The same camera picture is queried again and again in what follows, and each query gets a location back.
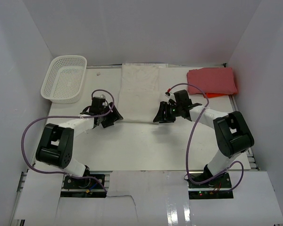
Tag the white plastic basket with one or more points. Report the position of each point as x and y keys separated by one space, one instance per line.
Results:
x=63 y=82

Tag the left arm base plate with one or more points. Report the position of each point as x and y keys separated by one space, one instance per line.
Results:
x=81 y=188

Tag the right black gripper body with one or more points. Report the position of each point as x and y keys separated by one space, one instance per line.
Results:
x=171 y=111

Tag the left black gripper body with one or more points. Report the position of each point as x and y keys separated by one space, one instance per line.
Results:
x=105 y=108

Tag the folded orange t shirt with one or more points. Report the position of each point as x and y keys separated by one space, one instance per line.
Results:
x=214 y=95

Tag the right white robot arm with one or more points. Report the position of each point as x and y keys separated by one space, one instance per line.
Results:
x=232 y=133

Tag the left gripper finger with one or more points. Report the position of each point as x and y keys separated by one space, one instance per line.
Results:
x=114 y=114
x=107 y=123

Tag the aluminium frame rail left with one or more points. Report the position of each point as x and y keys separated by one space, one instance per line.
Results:
x=29 y=114

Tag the white t shirt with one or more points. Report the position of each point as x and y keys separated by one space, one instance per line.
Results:
x=139 y=95

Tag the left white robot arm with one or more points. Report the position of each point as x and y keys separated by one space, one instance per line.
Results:
x=56 y=144

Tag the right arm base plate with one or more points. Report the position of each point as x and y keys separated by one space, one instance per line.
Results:
x=215 y=189

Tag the folded red t shirt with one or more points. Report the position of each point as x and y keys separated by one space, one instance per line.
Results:
x=213 y=80

